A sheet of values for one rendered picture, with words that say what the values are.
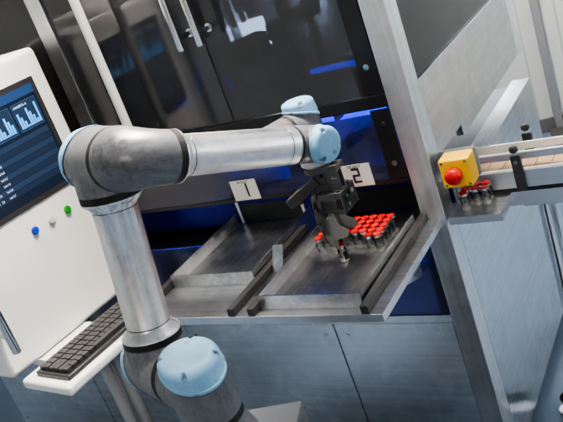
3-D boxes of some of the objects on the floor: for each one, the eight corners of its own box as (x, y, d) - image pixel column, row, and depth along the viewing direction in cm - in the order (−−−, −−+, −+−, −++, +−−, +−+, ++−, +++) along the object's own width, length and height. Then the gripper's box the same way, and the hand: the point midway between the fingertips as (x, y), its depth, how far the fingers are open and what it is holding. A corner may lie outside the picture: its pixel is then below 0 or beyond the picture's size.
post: (508, 474, 223) (269, -344, 149) (529, 476, 220) (296, -359, 146) (503, 491, 218) (253, -348, 144) (524, 493, 215) (280, -363, 141)
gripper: (328, 171, 165) (357, 256, 172) (347, 151, 172) (374, 234, 180) (294, 175, 170) (324, 258, 177) (314, 156, 177) (342, 236, 185)
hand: (337, 241), depth 180 cm, fingers closed, pressing on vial
